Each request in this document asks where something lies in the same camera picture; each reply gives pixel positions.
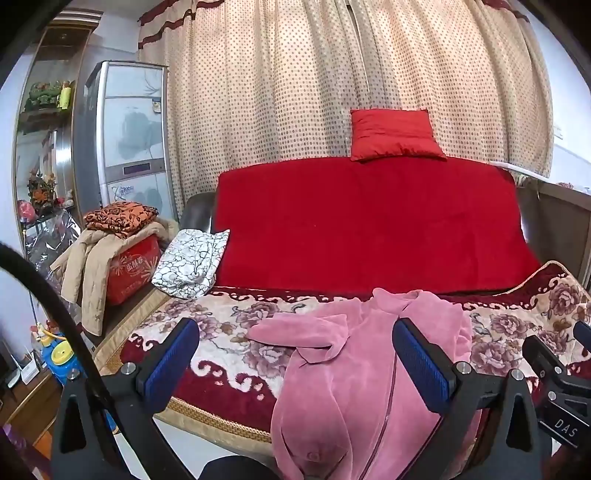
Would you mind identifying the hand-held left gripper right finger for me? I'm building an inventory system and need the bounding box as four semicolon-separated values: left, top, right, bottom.
392;318;552;480

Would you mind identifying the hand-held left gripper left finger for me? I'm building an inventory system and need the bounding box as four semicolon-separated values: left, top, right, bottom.
51;318;200;480

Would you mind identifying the pink corduroy jacket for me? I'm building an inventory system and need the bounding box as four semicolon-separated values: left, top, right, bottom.
247;288;474;480

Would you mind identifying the floral blanket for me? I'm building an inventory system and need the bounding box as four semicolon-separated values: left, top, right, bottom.
99;261;591;446

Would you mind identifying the red box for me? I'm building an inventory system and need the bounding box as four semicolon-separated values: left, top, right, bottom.
105;235;162;306

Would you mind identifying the white black patterned pillow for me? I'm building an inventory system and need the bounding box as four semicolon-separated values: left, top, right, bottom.
151;228;230;301

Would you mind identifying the beige coat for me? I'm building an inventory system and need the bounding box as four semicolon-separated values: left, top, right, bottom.
50;217;181;337

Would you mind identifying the red sofa cover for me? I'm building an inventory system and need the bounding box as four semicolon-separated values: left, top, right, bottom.
213;154;542;296

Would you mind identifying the dark sofa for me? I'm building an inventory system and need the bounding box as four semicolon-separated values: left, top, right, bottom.
180;175;591;296

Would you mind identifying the orange black patterned cloth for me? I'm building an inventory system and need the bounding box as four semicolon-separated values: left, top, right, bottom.
83;202;160;240

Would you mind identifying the white window sill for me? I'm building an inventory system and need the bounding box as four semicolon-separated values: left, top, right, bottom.
489;159;555;188

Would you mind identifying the silver foil sheet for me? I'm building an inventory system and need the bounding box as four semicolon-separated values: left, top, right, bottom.
25;210;84;278

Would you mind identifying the flower arrangement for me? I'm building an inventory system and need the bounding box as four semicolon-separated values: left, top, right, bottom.
25;168;58;217

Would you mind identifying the red cushion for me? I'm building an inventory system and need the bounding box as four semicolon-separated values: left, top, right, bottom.
349;107;448;163

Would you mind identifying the silver refrigerator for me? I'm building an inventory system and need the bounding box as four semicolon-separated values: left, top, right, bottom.
74;60;178;222

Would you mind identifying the dotted beige curtain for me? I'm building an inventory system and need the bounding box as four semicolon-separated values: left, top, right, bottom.
137;0;555;217

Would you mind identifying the green ornament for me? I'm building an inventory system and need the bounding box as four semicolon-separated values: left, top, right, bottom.
28;79;77;112

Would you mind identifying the wooden display cabinet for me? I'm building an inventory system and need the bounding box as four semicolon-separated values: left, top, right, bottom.
11;11;105;278

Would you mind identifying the black cable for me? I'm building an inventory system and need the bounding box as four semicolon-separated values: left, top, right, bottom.
0;242;121;435

